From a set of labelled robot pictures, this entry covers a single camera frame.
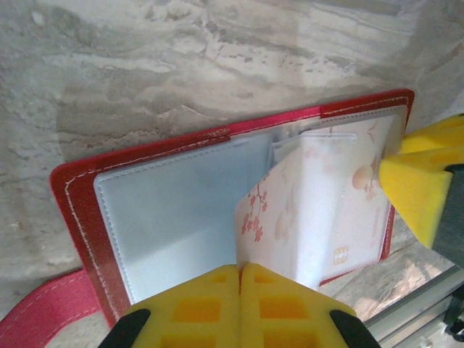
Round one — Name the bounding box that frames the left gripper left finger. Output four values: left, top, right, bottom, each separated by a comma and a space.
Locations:
103, 264, 242, 348

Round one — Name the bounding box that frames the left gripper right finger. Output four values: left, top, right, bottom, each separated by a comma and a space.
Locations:
240, 262, 380, 348

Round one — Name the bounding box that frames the cherry blossom credit card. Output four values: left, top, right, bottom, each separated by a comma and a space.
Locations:
234, 121, 397, 288

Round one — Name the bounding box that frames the red card holder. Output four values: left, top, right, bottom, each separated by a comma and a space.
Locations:
0, 88, 416, 348

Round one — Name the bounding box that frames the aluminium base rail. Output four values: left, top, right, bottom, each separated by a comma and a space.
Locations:
361, 266, 464, 348

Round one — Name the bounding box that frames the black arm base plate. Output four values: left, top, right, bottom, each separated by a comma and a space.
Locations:
444, 296, 464, 335

